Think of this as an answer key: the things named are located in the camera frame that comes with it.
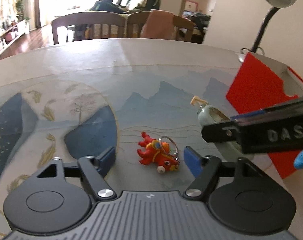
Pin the pink cloth on chair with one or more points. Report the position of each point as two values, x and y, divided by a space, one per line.
159 25

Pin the right dark wooden chair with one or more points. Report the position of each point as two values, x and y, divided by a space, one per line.
135 22

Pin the red ox keychain figure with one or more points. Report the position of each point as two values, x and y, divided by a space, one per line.
162 152

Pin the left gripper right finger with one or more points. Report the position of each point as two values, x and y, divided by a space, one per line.
205 171

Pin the sofa with clothes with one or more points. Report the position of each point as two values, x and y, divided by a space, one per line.
130 7

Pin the grey correction tape dispenser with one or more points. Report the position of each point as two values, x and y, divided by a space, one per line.
209 114

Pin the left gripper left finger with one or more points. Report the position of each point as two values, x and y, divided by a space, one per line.
93 171

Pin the wooden tv console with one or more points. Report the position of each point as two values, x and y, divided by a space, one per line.
9 36

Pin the dark wooden chair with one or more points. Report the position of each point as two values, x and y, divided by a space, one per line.
135 22
110 24

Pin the red cardboard box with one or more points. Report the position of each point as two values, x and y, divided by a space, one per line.
262 82

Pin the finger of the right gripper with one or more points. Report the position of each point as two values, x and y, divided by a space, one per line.
222 132
266 109

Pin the patterned table mat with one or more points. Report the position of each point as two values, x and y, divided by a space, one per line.
82 112

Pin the left dark wooden chair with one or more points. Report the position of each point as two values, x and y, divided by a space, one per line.
110 24

